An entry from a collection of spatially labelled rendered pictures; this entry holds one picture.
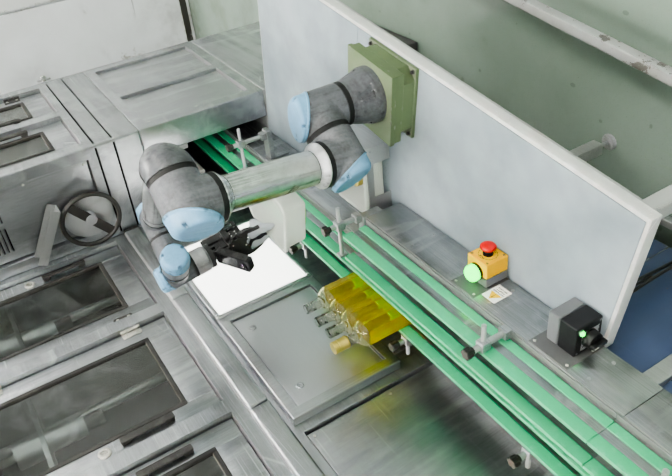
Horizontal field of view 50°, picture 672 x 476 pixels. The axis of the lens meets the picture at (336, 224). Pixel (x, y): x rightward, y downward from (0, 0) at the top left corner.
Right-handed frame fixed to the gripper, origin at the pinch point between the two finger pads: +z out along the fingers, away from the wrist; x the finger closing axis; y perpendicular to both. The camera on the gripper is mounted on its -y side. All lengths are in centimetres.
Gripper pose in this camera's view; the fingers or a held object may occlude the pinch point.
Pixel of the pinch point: (272, 228)
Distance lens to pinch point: 207.5
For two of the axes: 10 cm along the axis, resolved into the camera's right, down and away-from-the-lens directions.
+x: 1.2, 7.2, 6.8
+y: -5.4, -5.3, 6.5
